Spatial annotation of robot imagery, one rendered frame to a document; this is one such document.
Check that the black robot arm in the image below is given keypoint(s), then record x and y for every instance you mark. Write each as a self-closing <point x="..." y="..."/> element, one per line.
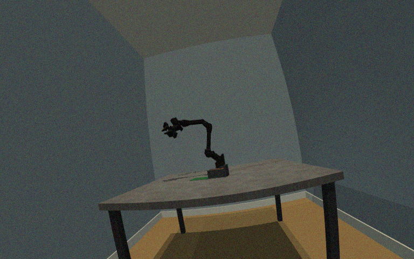
<point x="208" y="153"/>

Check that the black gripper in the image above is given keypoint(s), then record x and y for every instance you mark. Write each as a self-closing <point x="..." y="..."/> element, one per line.
<point x="171" y="130"/>

